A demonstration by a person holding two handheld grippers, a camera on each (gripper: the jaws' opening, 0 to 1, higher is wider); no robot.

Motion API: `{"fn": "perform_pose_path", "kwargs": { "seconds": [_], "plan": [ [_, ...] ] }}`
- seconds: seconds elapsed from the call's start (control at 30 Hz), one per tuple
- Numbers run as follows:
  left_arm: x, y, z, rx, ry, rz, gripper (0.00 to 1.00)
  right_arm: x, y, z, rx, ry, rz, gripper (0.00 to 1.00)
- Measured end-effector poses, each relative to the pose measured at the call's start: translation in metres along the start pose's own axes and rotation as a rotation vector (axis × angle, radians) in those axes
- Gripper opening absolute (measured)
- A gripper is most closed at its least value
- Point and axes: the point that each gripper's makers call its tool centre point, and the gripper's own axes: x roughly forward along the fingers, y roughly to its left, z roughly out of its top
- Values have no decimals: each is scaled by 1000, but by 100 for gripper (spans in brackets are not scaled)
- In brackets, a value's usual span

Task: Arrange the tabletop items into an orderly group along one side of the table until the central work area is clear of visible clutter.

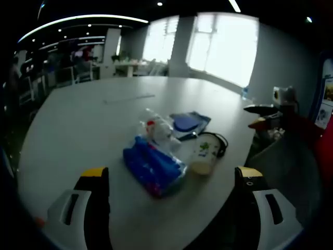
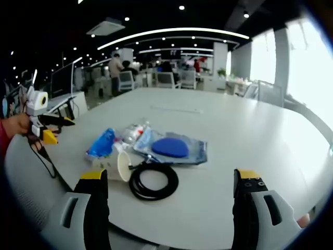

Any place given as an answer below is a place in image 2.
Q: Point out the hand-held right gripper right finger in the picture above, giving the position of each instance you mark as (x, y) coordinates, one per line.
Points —
(249, 213)

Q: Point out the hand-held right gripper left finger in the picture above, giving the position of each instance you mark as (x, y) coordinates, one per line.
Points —
(96, 208)

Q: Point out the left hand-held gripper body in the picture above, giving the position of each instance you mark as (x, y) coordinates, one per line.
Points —
(36, 101)

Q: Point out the white paper cup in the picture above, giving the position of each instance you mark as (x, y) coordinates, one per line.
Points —
(122, 164)

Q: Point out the blue tissue packet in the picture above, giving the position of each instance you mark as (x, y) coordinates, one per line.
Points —
(102, 142)

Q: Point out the clear plastic bottle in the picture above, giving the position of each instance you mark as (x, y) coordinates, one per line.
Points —
(131, 132)

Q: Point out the clear plastic pouch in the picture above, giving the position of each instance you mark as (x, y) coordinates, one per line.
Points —
(197, 151)

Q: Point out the light blue plastic packet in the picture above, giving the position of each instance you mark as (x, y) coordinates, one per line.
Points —
(145, 139)

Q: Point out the blue round pad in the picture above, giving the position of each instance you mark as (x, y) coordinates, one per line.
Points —
(169, 148)

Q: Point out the group of ceiling spotlights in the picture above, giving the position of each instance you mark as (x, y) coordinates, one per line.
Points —
(181, 7)

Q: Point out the person's right hand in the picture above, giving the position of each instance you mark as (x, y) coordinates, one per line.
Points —
(303, 221)

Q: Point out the dark computer monitor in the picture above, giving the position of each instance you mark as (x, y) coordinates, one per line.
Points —
(62, 80)

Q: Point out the white mesh office chair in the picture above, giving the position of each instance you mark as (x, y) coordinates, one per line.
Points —
(31, 203)

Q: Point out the white table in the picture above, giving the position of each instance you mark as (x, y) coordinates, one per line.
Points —
(234, 135)

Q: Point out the white grey office chair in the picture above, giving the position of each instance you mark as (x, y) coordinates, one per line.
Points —
(166, 80)
(188, 78)
(270, 92)
(251, 91)
(127, 81)

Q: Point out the ceiling air conditioner vent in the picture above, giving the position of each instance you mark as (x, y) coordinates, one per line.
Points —
(105, 27)

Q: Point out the green potted plant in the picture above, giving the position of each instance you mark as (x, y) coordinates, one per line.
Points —
(222, 72)

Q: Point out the long curved ceiling light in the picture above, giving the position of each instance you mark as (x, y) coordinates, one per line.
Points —
(177, 29)

